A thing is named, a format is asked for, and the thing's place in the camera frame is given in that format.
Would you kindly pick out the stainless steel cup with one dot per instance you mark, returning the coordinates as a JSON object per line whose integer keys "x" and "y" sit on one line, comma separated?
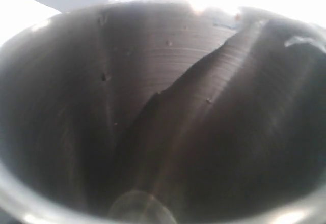
{"x": 153, "y": 112}

